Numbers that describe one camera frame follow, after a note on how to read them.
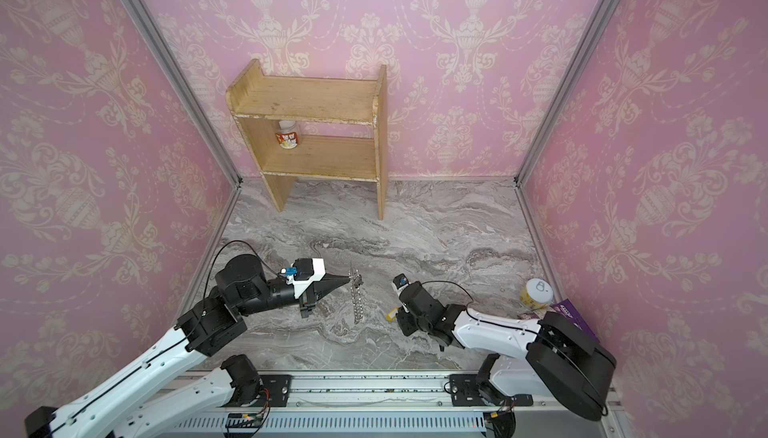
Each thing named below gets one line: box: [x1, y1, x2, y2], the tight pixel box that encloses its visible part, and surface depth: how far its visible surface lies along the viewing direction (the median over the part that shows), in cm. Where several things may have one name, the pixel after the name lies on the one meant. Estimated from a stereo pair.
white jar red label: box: [275, 120, 299, 149], surface depth 101 cm
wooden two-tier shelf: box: [225, 59, 388, 220], surface depth 90 cm
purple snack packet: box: [550, 298, 600, 344], surface depth 87 cm
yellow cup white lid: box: [520, 278, 554, 309], surface depth 87 cm
